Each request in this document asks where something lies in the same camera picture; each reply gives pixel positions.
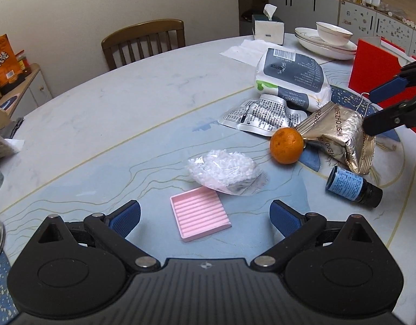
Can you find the white gold-rimmed bowl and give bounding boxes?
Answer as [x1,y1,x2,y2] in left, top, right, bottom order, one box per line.
[315,21,353,45]

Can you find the dark bottle with blue label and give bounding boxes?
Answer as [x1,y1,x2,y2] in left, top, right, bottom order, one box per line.
[326,166,383,208]

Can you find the red-lidded sauce jar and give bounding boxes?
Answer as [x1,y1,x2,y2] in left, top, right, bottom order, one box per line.
[15,51,32,75]

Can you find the plastic bag of white bits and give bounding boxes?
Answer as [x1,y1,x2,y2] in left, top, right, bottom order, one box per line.
[185,149,267,196]

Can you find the white dark-blue tissue pack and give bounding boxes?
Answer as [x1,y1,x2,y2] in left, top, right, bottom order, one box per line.
[254,48,332,112]

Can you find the red box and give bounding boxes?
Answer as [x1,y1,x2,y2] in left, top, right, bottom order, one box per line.
[348,37,416,104]

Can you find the stacked white plates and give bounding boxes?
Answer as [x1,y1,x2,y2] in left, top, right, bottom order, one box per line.
[294,27,358,53]

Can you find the white cabinet with stickers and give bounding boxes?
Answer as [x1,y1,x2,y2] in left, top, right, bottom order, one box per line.
[338,2,416,59]

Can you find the dark grey cloth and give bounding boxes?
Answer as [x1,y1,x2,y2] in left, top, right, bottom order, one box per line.
[0,117,25,139]

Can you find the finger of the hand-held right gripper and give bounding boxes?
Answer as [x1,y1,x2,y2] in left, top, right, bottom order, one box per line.
[362,91,416,140]
[368,57,416,104]

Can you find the grey sideboard with wooden top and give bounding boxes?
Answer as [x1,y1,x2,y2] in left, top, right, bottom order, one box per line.
[0,63,53,120]

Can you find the white paper napkin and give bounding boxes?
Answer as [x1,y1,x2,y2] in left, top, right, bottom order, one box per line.
[220,39,279,64]

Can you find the white marble desktop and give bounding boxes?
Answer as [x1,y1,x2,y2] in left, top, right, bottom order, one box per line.
[0,33,416,325]

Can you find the brown wooden chair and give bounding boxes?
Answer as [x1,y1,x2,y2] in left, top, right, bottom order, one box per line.
[101,19,186,72]

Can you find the silver foil packet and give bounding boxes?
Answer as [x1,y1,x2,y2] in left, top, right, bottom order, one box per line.
[217,95,308,137]

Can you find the pink ribbed tray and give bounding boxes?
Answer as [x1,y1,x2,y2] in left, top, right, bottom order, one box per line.
[170,188,233,242]

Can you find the gold foil bag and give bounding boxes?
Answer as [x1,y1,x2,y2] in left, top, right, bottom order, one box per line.
[296,102,377,176]

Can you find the orange snack bag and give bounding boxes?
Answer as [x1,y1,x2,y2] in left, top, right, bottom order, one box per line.
[0,34,19,87]

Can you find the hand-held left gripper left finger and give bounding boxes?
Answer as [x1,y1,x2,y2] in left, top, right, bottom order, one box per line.
[37,200,161,273]

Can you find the stack of white plates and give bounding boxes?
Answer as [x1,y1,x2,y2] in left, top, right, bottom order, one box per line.
[296,35,359,61]

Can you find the orange mandarin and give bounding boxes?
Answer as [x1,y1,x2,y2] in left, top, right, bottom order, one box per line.
[270,127,304,165]

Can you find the grey cabinet with black handles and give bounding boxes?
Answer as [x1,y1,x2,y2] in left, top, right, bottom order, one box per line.
[268,0,340,38]

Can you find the clear cereal bag green top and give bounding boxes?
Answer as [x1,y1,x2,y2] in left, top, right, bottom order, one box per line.
[0,129,25,159]

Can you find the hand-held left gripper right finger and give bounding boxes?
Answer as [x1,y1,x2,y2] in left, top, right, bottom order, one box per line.
[250,200,382,273]

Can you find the white green tissue box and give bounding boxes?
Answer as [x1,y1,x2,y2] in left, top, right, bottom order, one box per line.
[252,4,286,45]

